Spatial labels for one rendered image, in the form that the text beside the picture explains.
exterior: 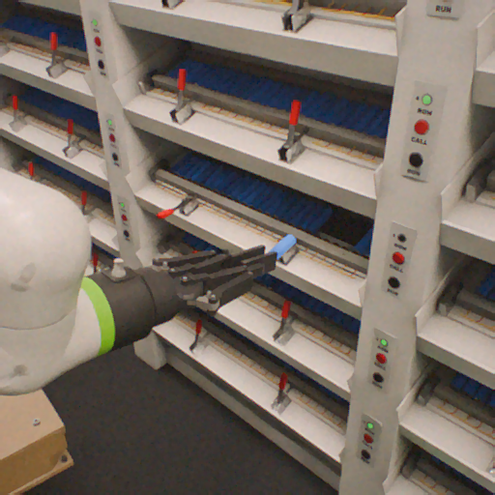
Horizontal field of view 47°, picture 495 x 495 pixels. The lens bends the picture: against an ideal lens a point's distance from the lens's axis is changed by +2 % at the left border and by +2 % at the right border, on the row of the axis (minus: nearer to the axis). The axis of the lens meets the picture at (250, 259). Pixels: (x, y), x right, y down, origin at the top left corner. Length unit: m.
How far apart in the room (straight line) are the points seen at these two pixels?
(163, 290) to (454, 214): 0.39
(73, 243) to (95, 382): 1.11
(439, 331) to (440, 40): 0.41
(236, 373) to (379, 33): 0.83
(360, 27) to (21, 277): 0.55
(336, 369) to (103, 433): 0.64
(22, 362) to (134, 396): 0.97
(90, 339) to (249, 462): 0.82
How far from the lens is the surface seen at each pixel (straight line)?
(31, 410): 1.03
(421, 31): 0.74
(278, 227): 1.03
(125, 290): 0.64
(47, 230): 0.49
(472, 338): 0.89
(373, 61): 0.78
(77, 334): 0.61
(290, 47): 0.86
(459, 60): 0.72
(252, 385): 1.31
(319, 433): 1.23
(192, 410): 1.48
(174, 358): 1.56
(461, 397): 1.02
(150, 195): 1.26
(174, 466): 1.38
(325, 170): 0.88
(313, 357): 1.10
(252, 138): 0.99
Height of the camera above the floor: 1.10
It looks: 33 degrees down
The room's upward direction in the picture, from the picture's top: straight up
